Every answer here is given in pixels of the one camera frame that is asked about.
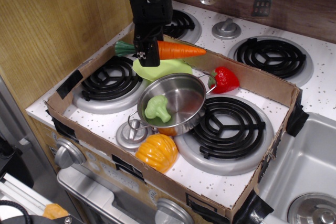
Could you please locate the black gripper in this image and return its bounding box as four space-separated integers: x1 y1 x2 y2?
130 0 173 67

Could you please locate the orange toy carrot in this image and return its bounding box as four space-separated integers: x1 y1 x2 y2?
114 40 206 60

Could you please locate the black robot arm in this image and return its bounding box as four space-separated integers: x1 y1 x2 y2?
129 0 173 67

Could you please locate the light green plastic plate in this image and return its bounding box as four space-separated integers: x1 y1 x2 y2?
132 59 193 82

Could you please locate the back left black burner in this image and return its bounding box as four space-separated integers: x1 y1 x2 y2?
163 10 202 44

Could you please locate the black burner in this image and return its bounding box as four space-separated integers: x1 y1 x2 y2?
72 56 150 114
228 36 314 87
163 10 202 44
174 95 274 176

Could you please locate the front left black burner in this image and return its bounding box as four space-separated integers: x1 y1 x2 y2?
72 56 150 114

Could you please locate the green toy broccoli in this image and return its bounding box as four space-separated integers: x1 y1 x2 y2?
144 95 171 123

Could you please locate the stainless steel pot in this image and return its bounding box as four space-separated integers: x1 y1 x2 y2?
128 73 215 136

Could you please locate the red toy strawberry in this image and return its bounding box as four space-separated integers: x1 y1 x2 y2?
208 66 240 94

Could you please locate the grey back stove knob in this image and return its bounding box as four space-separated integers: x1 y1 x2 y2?
212 18 242 40

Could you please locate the grey stove knob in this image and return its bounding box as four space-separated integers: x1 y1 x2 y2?
212 18 242 40
115 119 154 152

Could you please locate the grey front stove knob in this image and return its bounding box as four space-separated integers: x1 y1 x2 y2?
115 119 154 152

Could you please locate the cardboard fence box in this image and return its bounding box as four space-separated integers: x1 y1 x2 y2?
46 40 302 220

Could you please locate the yellow toy pumpkin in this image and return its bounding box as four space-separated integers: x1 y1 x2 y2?
135 134 178 173

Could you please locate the hanging grey spatula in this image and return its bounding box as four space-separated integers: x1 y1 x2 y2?
251 0 272 17

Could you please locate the front right black burner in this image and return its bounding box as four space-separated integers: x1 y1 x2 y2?
174 95 274 176

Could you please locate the grey oven knob left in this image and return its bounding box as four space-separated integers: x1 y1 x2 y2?
55 138 86 169

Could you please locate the grey oven knob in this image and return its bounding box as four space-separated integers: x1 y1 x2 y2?
154 198 194 224
55 138 86 169

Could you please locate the back right black burner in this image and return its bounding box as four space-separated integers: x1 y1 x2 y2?
228 36 314 87

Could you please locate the grey oven knob right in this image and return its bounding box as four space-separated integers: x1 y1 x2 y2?
154 198 194 224

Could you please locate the orange object bottom left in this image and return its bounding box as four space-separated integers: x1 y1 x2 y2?
42 203 69 220

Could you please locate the stainless steel sink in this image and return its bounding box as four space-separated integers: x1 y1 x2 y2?
258 113 335 223

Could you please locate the silver oven door handle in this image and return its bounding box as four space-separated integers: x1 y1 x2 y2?
57 167 155 223

